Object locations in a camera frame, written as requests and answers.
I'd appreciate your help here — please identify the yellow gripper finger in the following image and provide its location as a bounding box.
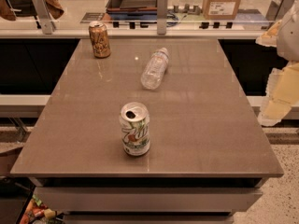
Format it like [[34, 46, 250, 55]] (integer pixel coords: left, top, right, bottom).
[[255, 20, 282, 47], [258, 62, 299, 127]]

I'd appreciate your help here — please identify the clear plastic water bottle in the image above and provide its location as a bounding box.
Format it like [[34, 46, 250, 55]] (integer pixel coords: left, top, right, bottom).
[[141, 48, 169, 90]]

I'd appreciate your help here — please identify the cardboard box with label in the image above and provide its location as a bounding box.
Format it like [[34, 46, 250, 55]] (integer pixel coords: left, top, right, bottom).
[[202, 0, 241, 20]]

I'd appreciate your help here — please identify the open grey storage box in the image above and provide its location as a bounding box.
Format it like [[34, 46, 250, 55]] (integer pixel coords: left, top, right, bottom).
[[106, 0, 165, 13]]

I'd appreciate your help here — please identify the white 7up soda can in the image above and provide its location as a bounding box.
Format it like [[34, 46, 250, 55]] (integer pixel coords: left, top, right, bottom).
[[119, 102, 150, 156]]

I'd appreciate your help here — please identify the brown soda can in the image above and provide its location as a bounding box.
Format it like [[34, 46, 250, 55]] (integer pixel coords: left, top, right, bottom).
[[89, 21, 111, 58]]

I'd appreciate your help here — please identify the brown jacket on chair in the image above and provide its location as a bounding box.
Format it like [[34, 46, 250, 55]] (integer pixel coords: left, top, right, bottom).
[[0, 0, 64, 21]]

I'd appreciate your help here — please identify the colourful snack bag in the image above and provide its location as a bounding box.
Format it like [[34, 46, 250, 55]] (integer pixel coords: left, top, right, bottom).
[[17, 194, 64, 224]]

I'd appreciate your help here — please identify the right metal glass bracket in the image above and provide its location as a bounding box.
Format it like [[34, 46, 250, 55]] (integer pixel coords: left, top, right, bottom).
[[265, 0, 296, 27]]

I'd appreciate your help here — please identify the metal glass bracket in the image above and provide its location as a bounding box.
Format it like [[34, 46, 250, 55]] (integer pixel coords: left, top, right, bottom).
[[32, 0, 56, 35], [265, 0, 296, 27], [157, 0, 168, 35]]

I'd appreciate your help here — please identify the middle metal glass bracket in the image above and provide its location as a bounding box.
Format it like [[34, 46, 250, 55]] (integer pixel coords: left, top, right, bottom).
[[157, 0, 168, 35]]

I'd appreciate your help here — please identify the left metal glass bracket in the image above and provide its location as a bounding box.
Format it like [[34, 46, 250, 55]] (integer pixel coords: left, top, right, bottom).
[[32, 0, 56, 35]]

